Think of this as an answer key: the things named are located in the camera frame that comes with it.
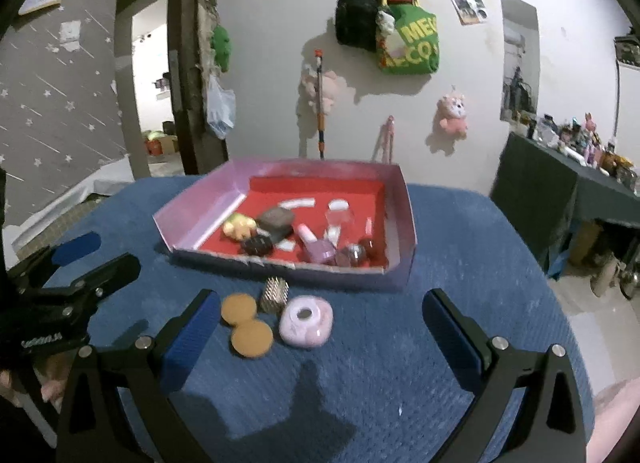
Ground orange round cap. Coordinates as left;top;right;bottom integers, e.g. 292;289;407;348
231;319;273;359
221;293;257;327

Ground green yellow turtle toy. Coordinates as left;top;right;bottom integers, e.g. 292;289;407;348
222;212;257;242

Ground gold ribbed cylinder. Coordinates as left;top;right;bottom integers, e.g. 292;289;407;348
259;277;288;315

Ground brown earbud case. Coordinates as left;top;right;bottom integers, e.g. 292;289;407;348
256;206;295;240

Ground lilac round case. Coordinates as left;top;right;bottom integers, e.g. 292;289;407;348
279;295;334;349

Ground purple nail polish bottle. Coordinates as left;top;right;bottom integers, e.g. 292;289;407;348
296;223;337;265

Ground dark red capped bottle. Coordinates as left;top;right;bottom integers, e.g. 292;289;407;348
335;237;378;268

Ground blue table cloth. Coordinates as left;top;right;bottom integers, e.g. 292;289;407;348
49;177;594;462

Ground blue plastic bag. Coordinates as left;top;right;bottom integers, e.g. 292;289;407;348
206;74;236;140

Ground dark green covered side table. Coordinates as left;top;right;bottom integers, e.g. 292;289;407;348
490;132;639;279

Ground green plush on door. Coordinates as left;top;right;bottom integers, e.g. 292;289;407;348
210;25;232;73

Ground pink red cardboard tray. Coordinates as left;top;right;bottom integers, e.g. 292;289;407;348
153;158;418;291

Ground orange striped stick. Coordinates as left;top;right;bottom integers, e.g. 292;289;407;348
314;49;326;160

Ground pink bear plush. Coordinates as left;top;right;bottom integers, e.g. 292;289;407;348
436;89;468;139

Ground green tote bag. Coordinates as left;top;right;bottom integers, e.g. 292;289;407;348
376;4;440;75

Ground pale pink plush on wall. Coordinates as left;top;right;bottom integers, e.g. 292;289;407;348
300;71;346;115

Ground pink scissors on wall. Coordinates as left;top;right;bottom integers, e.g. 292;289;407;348
373;115;395;164

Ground black bag on wall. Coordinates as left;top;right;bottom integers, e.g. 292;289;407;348
334;0;380;52

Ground wall mirror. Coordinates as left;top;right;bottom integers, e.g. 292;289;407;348
500;0;540;122

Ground photo poster on wall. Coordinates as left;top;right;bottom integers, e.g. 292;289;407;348
451;0;488;25

